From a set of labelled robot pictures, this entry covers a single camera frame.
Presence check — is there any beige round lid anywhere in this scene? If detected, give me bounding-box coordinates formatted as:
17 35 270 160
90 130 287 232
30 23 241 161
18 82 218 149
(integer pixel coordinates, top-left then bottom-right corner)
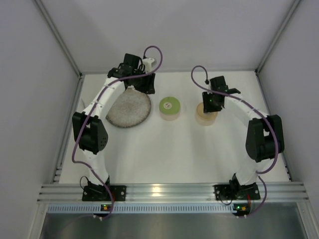
196 103 218 119

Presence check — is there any steel lunch container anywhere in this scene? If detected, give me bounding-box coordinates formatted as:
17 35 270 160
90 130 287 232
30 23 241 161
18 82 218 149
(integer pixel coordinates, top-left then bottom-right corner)
195 111 218 126
159 108 180 121

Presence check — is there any green round lid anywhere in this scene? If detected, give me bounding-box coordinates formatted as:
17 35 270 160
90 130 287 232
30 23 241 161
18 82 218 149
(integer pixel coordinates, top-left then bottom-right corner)
159 97 180 116

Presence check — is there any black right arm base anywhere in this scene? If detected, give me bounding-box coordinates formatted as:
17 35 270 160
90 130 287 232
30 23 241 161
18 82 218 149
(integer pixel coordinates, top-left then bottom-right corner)
213 174 261 201

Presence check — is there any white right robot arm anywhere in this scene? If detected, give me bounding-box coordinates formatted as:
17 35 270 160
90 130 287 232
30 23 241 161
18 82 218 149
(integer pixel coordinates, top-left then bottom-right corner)
202 88 285 199

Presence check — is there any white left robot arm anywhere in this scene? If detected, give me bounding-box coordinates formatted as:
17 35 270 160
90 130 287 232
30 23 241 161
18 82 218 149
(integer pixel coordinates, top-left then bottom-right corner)
71 68 156 201

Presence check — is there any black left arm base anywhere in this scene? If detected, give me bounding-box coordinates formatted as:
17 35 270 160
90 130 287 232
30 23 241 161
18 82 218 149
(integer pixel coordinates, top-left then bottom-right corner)
82 181 127 202

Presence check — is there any speckled ceramic plate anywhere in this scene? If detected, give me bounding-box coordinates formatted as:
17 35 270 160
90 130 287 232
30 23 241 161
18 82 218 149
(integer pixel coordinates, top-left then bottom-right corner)
106 88 152 128

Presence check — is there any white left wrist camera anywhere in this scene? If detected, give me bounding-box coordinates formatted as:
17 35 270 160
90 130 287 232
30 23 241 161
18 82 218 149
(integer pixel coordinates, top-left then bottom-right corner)
143 58 157 73

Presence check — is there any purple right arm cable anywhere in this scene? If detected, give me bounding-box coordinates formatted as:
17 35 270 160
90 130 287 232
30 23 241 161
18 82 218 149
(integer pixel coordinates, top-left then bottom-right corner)
190 65 279 220

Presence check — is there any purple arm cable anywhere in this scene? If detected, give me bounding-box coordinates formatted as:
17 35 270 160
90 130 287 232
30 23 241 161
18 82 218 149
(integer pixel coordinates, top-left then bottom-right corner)
71 46 164 221
190 65 279 220

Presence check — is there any aluminium frame rail left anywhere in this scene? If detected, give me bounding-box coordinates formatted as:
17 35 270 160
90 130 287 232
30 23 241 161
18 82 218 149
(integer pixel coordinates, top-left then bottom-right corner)
33 0 83 184

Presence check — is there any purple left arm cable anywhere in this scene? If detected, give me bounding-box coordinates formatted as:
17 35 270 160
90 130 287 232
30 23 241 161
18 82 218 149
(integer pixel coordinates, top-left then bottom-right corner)
71 46 164 221

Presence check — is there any aluminium frame post right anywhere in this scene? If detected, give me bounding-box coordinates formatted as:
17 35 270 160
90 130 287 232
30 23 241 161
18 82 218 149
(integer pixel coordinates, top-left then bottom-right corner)
255 0 303 76

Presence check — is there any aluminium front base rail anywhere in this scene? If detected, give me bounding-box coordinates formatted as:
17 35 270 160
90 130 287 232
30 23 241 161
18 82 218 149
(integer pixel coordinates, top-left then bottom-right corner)
37 182 309 203

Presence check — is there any grey slotted cable duct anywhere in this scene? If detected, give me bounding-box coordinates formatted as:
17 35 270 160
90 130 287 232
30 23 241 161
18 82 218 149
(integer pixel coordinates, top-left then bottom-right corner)
47 203 235 214

